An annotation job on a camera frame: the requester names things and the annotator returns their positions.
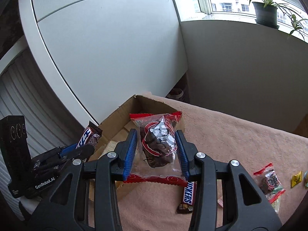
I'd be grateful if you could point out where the yellow small snack packet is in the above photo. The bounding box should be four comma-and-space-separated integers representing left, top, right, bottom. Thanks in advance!
291, 171, 302, 188

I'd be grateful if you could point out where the red clear dark snack bag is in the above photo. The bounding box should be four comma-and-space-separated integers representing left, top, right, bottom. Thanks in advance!
125, 111, 187, 187

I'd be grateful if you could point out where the snickers bar wrapper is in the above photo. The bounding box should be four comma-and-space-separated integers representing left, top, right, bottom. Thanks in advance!
76, 121, 102, 148

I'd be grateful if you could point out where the red green snack bag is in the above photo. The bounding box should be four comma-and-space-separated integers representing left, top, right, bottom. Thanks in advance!
271, 195, 281, 214

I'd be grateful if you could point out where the open cardboard box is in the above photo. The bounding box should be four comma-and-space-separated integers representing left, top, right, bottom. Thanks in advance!
89, 95, 187, 201

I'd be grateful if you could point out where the yellow candy in green wrapper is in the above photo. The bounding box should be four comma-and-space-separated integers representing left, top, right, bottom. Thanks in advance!
304, 171, 308, 189

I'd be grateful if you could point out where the pink table cloth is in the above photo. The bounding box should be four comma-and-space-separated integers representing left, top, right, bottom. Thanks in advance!
119, 96, 307, 230

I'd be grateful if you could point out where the white cabinet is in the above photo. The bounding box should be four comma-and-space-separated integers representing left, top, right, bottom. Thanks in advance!
18, 0, 187, 126

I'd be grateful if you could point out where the potted spider plant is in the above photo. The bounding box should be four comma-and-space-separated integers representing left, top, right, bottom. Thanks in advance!
249, 0, 307, 41

